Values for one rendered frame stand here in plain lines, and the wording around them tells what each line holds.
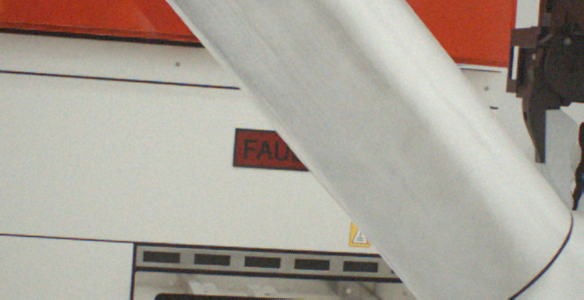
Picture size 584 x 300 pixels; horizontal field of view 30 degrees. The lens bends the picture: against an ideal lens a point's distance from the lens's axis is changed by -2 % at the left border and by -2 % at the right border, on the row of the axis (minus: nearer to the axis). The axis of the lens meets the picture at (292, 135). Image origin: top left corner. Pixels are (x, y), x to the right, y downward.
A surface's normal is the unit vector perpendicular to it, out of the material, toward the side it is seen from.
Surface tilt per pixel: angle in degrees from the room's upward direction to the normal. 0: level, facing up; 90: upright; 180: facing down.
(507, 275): 97
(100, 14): 90
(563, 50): 90
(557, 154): 90
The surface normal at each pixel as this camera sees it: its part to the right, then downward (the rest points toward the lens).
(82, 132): 0.18, 0.07
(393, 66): 0.40, -0.12
